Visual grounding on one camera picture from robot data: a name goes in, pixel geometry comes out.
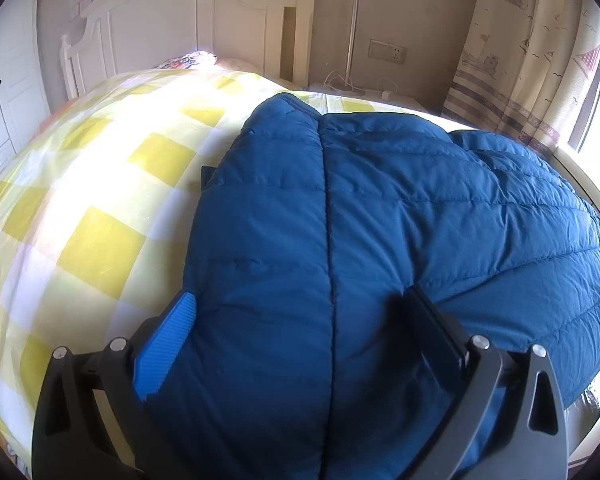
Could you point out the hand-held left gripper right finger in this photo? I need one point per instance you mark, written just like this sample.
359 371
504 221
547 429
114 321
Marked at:
432 327

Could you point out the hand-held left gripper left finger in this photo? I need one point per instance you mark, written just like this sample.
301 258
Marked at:
172 330

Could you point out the blue down jacket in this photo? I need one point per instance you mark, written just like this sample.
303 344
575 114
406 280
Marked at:
380 235

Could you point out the yellow checkered bed sheet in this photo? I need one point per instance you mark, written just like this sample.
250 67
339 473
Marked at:
95 200

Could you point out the white nightstand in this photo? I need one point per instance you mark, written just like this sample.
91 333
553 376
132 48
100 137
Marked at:
360 99

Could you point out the floral pillow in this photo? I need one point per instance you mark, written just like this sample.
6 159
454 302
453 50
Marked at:
187 61

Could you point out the beige pillow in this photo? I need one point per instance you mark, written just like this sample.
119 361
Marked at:
237 66

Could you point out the white wardrobe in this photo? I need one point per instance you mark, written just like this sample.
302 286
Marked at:
10 90

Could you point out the printed curtain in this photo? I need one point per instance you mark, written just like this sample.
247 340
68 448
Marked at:
520 50

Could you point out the metal pole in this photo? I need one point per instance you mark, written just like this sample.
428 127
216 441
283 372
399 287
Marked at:
352 40

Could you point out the white wooden headboard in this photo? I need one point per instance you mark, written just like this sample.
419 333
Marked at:
180 20

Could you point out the beige wall socket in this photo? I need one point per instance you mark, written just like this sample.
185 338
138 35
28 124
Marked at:
387 50

